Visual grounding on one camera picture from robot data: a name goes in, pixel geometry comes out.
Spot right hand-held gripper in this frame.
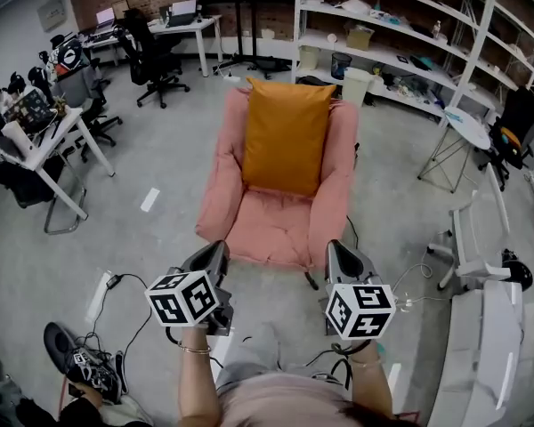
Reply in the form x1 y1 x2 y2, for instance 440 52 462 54
323 238 397 341

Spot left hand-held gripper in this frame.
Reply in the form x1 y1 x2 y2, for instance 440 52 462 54
144 239 235 338

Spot orange cushion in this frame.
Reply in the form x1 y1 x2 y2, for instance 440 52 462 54
241 77 338 197

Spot person's left forearm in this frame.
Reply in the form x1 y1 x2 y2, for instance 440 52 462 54
177 325 222 427

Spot person's right forearm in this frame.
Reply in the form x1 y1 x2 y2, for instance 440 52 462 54
349 338 395 420

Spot pink padded armchair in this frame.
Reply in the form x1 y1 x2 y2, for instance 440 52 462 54
194 85 360 291

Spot person's legs in grey trousers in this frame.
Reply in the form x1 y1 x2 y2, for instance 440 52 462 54
213 322 352 386

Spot white mesh office chair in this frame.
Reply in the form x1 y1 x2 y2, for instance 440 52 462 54
426 162 513 291

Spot person's torso in pink shirt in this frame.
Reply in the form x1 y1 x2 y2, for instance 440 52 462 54
215 369 384 427

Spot white curved counter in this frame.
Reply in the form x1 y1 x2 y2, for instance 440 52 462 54
435 278 534 427

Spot black round stool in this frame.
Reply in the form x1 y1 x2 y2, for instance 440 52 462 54
500 249 534 292

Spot black tagged device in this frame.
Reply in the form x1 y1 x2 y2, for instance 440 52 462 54
43 321 130 404

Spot tall white bin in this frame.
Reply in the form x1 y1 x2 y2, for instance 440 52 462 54
341 67 374 109

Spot round white side table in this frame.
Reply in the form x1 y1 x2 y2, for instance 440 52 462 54
417 104 491 194

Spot black bag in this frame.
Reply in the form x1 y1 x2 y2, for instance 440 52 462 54
295 75 339 89

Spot grey back office chair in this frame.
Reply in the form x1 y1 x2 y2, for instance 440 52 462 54
53 64 124 149

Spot white cluttered desk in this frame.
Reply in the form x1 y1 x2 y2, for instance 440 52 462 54
0 107 117 222

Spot black sled base chair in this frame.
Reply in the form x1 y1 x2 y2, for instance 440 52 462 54
0 153 88 235

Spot cream waste bin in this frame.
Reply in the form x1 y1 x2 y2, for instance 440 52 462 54
298 44 321 71

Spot black high-back office chair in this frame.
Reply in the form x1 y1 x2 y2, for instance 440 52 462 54
117 9 191 109

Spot white shelving unit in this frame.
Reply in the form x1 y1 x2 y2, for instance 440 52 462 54
291 0 534 126

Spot black chair with orange pad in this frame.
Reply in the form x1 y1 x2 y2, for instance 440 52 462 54
478 85 534 190

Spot open cardboard box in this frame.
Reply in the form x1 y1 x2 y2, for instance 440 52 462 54
344 22 376 52

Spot white office desk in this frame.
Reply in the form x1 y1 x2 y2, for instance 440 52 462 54
150 13 224 78
77 31 130 68

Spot sticker covered laptop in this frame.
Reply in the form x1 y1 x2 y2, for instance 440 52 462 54
4 89 57 124

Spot cartoon print chair cover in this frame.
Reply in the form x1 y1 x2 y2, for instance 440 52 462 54
48 37 90 77

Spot open grey laptop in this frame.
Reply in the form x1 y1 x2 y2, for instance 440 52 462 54
166 0 199 28

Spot laptop with pink screen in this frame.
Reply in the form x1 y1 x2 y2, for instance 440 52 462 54
95 7 117 35

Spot black floor cable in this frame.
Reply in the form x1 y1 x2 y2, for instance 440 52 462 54
345 214 361 248

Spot white floor cable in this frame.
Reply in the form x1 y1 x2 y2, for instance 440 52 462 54
391 262 449 304

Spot thin gold bracelet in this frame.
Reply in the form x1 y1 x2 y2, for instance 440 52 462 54
180 343 213 357

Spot black power adapter with cable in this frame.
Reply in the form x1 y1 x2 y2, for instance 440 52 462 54
84 272 155 359

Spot black wire waste basket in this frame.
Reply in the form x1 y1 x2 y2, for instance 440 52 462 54
331 52 353 81

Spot white wall panel box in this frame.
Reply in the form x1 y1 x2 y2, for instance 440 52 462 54
37 0 68 33

